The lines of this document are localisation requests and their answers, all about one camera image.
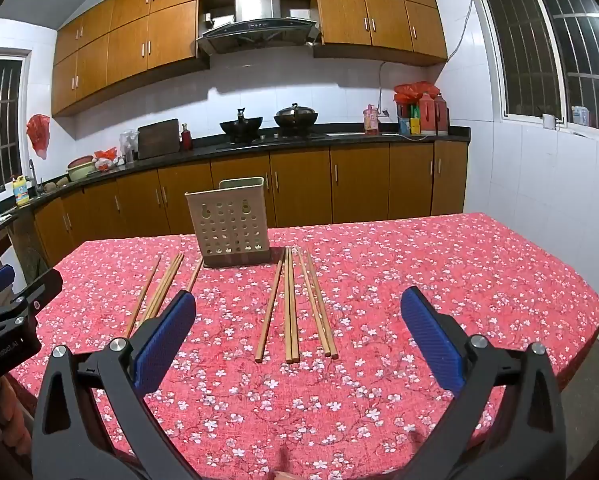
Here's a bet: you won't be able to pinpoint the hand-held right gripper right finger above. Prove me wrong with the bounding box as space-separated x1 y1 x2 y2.
401 286 566 480

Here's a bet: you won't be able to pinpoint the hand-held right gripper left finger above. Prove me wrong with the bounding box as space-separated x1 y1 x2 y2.
32 289 198 480

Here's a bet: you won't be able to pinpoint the beige perforated utensil holder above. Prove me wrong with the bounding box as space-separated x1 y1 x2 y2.
185 176 271 267

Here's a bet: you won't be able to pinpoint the red floral tablecloth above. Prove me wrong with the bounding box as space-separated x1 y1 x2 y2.
13 211 599 480

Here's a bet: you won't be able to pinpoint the yellow detergent bottle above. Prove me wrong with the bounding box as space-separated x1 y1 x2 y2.
12 174 31 207

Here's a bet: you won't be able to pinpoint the metal faucet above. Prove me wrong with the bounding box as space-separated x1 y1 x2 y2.
28 159 44 196

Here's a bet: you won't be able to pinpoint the green basin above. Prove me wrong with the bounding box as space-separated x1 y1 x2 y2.
67 156 96 182

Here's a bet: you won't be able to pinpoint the red and white plastic bag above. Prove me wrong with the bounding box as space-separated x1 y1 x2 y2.
92 147 125 171

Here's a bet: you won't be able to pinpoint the hanging red plastic bag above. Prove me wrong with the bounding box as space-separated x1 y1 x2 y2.
26 114 51 161

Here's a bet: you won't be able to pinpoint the clear plastic bag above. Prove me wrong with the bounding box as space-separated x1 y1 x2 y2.
119 130 140 163

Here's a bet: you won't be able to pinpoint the wooden base cabinets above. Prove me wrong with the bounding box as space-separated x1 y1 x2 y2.
32 140 469 266

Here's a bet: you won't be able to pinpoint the dark wooden cutting board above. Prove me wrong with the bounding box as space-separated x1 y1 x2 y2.
137 119 181 160

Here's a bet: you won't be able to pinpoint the black kitchen countertop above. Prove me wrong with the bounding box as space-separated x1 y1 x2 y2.
0 125 471 216

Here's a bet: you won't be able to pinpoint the red thermos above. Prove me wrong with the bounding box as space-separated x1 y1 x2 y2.
418 92 437 136
433 94 450 136

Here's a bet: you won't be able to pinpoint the gas stove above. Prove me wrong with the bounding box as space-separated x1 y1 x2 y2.
214 130 340 148

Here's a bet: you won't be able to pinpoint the red plastic bag on thermoses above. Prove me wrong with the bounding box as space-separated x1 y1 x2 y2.
393 81 441 106

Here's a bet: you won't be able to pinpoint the black wok with lid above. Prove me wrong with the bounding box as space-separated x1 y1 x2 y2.
273 103 319 128

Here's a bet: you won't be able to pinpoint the large barred window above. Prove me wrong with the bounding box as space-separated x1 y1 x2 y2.
467 0 599 138

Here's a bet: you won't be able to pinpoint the steel range hood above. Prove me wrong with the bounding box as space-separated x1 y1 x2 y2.
196 0 323 56

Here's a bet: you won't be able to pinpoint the black wok with handle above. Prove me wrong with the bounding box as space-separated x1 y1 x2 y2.
219 108 264 141

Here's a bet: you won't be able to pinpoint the wooden wall cabinets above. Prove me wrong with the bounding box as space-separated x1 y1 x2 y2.
52 0 449 118

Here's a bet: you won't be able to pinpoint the white wall cable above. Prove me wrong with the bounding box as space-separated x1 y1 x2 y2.
378 0 481 116

